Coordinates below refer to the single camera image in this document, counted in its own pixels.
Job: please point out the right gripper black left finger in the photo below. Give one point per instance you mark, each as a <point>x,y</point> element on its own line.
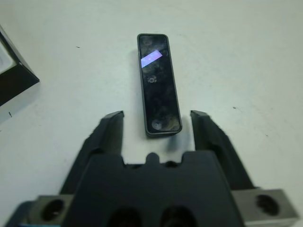
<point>104,137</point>

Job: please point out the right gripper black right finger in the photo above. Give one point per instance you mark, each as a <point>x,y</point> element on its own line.
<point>213,137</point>

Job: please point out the slim black camera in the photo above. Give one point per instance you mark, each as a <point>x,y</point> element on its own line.
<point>158,94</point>

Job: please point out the black box base white insert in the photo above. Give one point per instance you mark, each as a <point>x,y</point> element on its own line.
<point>19,80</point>

